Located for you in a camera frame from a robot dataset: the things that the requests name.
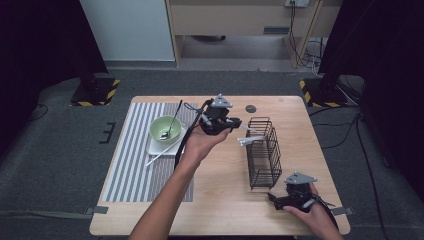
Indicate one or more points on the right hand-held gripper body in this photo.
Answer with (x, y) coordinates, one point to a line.
(298, 196)

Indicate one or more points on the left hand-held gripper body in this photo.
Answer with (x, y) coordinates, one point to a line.
(215, 118)

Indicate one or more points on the white square plate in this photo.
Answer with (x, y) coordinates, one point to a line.
(156, 148)

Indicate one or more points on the person's right hand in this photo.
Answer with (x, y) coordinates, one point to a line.
(316, 216)

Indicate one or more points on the person's left hand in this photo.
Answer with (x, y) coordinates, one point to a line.
(200, 146)

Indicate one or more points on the grey table grommet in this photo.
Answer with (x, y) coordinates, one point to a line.
(250, 108)

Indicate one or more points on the metal spoon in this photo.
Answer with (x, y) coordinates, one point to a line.
(175, 116)

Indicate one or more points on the grey tape piece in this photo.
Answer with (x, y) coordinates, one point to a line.
(343, 211)
(98, 210)

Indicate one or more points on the green bowl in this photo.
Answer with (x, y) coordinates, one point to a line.
(158, 128)

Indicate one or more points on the dark object under desk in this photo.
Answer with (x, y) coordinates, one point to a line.
(208, 38)

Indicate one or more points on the black stand base striped edge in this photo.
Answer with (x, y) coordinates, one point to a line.
(323, 95)
(96, 95)

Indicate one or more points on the light wooden desk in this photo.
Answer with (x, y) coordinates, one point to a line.
(233, 20)

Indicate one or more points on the grey striped placemat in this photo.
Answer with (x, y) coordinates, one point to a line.
(133, 180)

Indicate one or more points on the white cabinet panel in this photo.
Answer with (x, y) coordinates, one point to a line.
(130, 30)

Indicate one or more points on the white power socket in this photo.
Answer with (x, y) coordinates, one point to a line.
(296, 2)

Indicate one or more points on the dark curtain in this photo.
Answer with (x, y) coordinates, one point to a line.
(383, 50)
(40, 50)

